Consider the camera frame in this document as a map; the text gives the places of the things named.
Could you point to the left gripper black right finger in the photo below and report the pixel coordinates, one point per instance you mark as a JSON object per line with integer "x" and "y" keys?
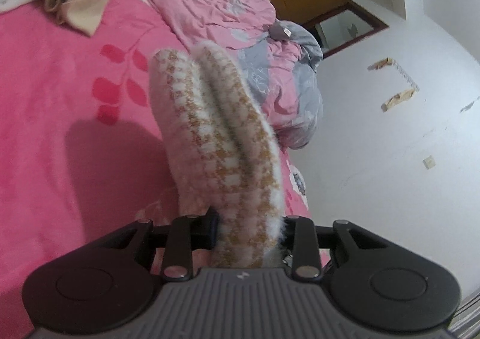
{"x": 304, "y": 240}

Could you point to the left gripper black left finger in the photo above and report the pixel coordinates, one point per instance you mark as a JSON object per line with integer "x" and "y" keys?
{"x": 136, "y": 244}

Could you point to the beige white houndstooth sweater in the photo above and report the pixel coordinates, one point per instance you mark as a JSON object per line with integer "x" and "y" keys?
{"x": 221, "y": 151}

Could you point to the pink floral fleece bedsheet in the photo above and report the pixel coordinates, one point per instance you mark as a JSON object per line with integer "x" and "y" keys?
{"x": 81, "y": 153}

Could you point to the pink grey floral duvet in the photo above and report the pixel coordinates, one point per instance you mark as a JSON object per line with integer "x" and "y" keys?
{"x": 279, "y": 58}

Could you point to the brown wooden door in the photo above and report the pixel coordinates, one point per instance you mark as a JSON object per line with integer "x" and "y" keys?
{"x": 335, "y": 24}

